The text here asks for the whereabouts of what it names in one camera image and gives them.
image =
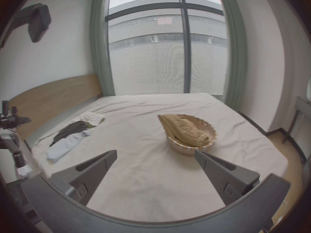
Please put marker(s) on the green garment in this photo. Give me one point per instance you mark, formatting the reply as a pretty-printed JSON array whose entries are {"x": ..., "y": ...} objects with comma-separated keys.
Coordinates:
[{"x": 93, "y": 126}]

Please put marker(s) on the window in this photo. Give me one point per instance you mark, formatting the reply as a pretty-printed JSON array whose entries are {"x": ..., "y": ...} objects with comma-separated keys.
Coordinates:
[{"x": 158, "y": 57}]

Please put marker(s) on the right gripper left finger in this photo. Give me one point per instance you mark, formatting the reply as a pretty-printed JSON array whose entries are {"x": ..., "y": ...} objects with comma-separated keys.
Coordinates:
[{"x": 90, "y": 178}]

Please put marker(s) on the tan shorts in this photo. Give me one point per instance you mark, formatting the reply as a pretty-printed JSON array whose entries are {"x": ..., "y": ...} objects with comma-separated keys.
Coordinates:
[{"x": 184, "y": 130}]

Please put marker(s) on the white garment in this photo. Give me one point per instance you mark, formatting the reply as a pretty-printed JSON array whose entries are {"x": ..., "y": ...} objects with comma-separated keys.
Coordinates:
[{"x": 93, "y": 118}]

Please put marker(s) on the round woven basket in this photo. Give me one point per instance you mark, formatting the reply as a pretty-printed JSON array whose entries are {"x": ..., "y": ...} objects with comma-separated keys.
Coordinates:
[{"x": 184, "y": 148}]

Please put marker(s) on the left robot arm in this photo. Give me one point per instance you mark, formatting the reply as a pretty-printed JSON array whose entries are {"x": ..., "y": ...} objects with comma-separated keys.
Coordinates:
[{"x": 9, "y": 142}]

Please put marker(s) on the bed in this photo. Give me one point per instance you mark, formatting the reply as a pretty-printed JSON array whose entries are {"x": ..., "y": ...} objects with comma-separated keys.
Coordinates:
[{"x": 145, "y": 178}]

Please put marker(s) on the grey-green curtain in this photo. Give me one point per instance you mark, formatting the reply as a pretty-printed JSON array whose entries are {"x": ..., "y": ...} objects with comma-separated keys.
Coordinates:
[
  {"x": 233, "y": 57},
  {"x": 99, "y": 45}
]

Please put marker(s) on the black garment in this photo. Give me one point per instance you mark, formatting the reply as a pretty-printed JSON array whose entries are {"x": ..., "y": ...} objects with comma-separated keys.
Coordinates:
[{"x": 70, "y": 131}]

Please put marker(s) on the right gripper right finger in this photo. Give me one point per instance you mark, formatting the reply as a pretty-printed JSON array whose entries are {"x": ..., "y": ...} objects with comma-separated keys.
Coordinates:
[{"x": 226, "y": 178}]

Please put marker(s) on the pale blue garment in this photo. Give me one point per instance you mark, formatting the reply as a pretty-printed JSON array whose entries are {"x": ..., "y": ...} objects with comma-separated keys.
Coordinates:
[{"x": 63, "y": 147}]

